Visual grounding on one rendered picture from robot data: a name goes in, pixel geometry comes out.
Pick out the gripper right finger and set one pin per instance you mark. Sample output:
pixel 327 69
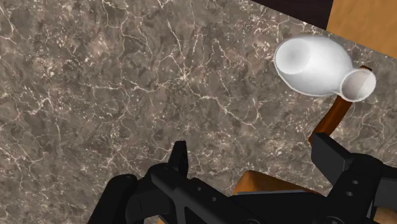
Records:
pixel 350 183

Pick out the white vase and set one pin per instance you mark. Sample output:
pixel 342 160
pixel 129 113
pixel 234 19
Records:
pixel 319 65

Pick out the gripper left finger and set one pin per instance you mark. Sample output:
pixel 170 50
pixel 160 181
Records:
pixel 173 198

